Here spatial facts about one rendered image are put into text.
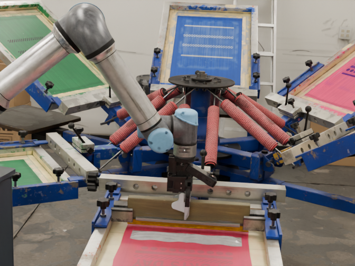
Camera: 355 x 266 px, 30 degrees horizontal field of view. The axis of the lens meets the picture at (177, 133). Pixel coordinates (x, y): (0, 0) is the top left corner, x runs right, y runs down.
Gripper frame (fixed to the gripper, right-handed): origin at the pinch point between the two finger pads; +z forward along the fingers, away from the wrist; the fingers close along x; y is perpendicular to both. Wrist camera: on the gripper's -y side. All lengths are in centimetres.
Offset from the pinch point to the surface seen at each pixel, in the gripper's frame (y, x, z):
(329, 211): -99, -274, 101
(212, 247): -8.6, 13.2, 5.7
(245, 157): -21, -69, 0
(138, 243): 14.7, 13.4, 5.7
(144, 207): 14.5, 1.3, -1.7
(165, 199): 7.6, 0.9, -4.7
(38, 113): 91, -149, 6
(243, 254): -18.5, 16.2, 5.6
